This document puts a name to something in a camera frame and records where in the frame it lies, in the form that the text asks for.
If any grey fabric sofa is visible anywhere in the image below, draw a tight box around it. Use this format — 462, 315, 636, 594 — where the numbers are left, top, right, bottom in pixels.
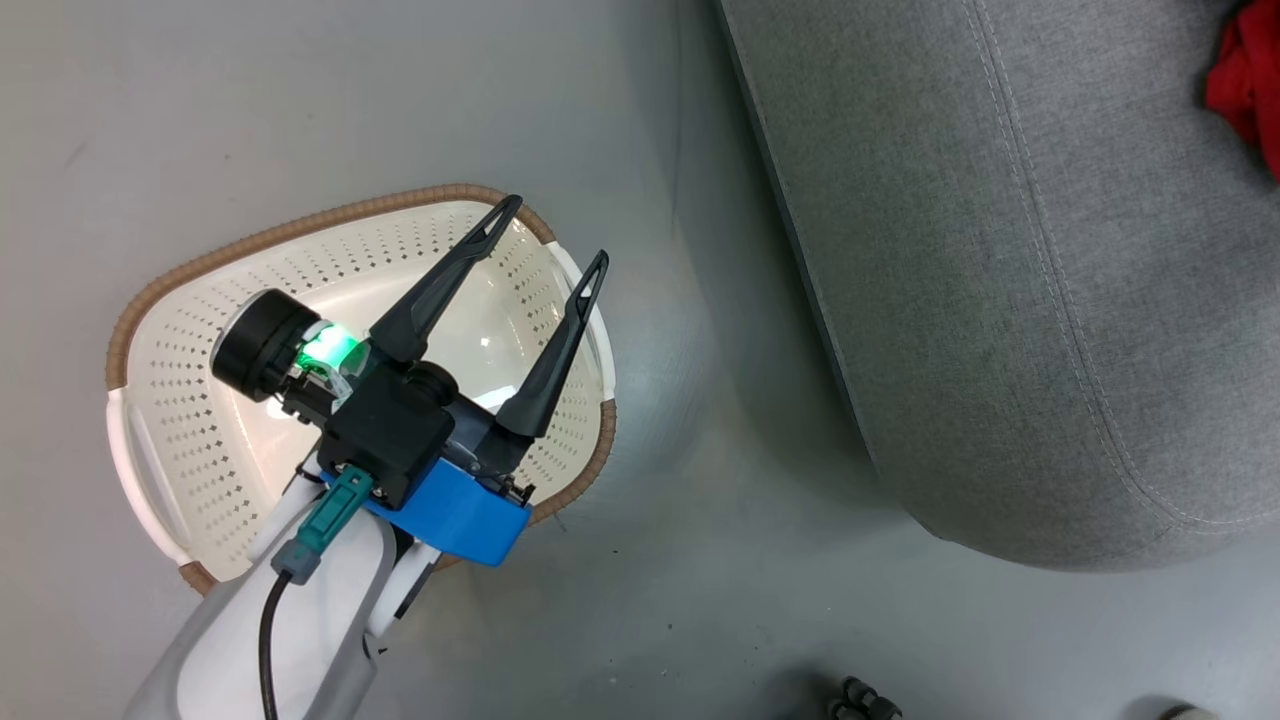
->
715, 0, 1280, 573

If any teal left camera connector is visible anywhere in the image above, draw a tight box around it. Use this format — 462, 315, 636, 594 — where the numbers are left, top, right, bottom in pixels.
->
271, 468, 377, 587

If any white perforated laundry basket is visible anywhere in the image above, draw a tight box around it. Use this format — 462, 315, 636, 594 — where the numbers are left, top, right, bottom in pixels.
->
105, 183, 618, 598

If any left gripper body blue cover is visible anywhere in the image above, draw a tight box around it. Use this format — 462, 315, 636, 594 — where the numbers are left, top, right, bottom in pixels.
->
212, 290, 532, 567

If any red garment with white lining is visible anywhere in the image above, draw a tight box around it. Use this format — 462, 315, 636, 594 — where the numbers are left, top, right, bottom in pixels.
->
1204, 0, 1280, 183

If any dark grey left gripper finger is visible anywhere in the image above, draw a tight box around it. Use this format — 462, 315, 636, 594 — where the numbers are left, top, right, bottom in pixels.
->
497, 252, 609, 439
370, 196, 523, 364

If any grey rounded base part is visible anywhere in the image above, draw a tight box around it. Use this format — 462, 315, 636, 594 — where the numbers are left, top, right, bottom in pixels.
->
1130, 698, 1223, 720

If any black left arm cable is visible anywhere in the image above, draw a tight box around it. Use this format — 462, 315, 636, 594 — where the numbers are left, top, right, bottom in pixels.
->
258, 572, 293, 720

